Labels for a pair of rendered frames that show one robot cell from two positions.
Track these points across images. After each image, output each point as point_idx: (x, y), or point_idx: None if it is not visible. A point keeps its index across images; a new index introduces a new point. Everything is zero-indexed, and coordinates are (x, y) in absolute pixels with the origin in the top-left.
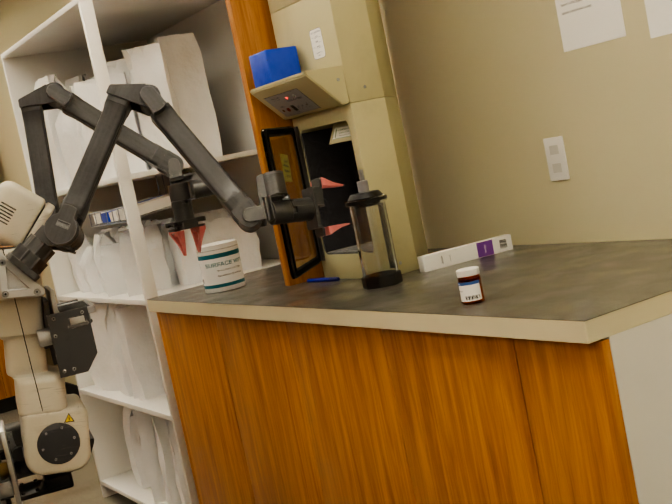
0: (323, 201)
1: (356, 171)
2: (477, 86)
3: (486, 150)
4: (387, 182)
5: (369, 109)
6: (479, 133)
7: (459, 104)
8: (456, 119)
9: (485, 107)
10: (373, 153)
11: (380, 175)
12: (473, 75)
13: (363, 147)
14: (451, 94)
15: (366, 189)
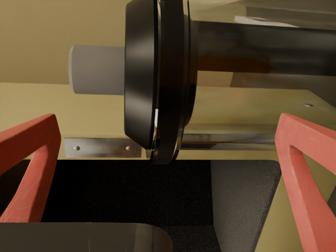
0: (99, 232)
1: (98, 216)
2: (22, 20)
3: (112, 32)
4: (119, 102)
5: None
6: (89, 38)
7: (47, 65)
8: (67, 77)
9: (53, 13)
10: (34, 111)
11: (97, 109)
12: (6, 23)
13: (3, 125)
14: (33, 76)
15: (113, 47)
